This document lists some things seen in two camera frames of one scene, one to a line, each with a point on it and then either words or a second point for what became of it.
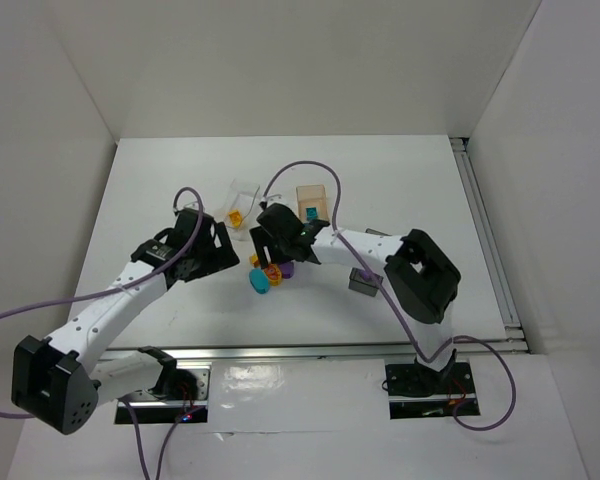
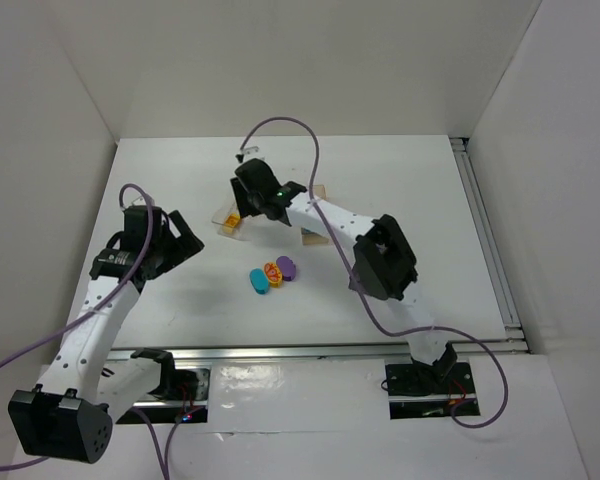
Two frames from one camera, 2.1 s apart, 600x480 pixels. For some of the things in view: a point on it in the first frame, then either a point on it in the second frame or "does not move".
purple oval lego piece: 287,269 does not move
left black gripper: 219,245 → 181,240
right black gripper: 260,241 → 238,193
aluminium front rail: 315,351 does not move
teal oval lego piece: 259,280 does not move
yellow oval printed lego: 274,274 does not move
